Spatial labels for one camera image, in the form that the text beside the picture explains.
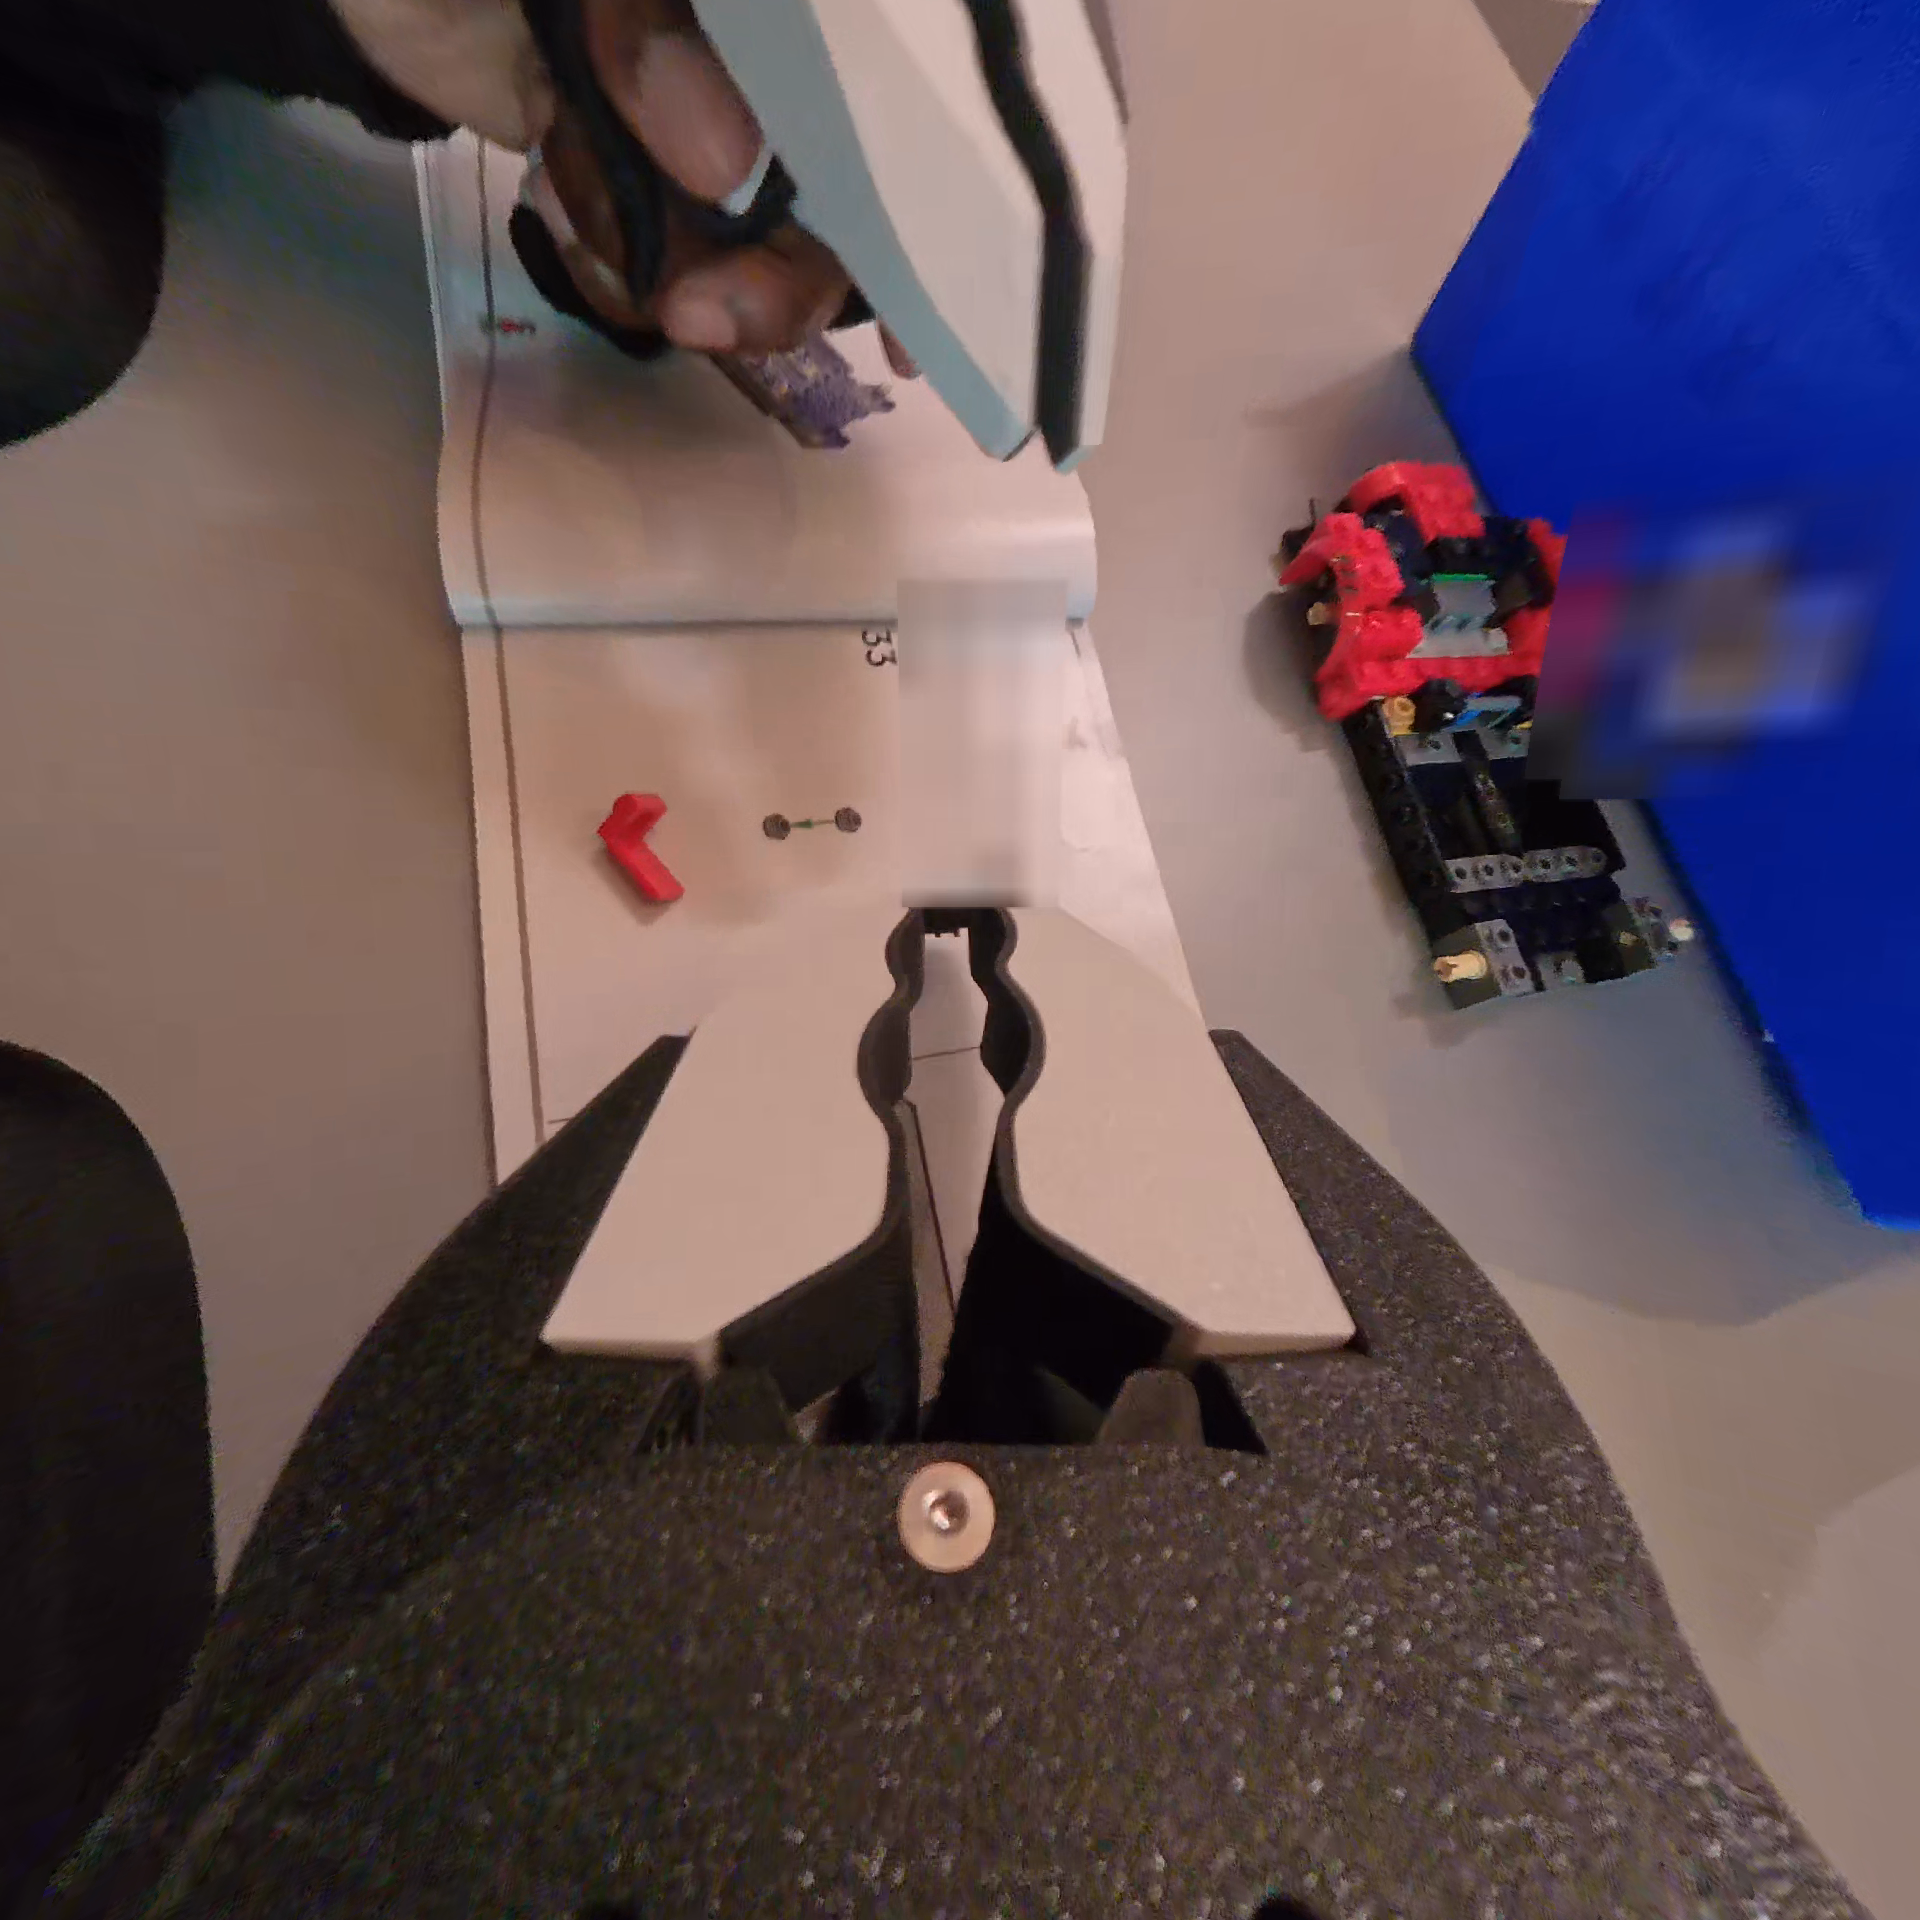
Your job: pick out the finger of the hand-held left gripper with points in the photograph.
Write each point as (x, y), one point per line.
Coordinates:
(1089, 182)
(900, 182)

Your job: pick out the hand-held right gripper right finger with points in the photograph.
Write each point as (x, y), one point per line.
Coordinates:
(1170, 1185)

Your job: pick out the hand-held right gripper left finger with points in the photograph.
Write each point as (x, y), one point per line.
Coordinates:
(734, 1185)

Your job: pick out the red angled lego piece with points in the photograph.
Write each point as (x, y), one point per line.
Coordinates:
(638, 849)

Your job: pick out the red and black lego car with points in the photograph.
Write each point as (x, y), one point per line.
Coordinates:
(1499, 840)

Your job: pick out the lego instruction booklet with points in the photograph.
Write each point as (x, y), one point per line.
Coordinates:
(675, 525)

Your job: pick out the person's left hand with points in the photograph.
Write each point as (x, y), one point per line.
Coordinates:
(675, 106)

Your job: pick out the black rounded object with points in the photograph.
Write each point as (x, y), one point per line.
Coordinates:
(90, 1349)
(60, 299)

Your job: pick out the blue divided storage bin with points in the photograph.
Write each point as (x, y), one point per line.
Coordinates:
(1724, 299)

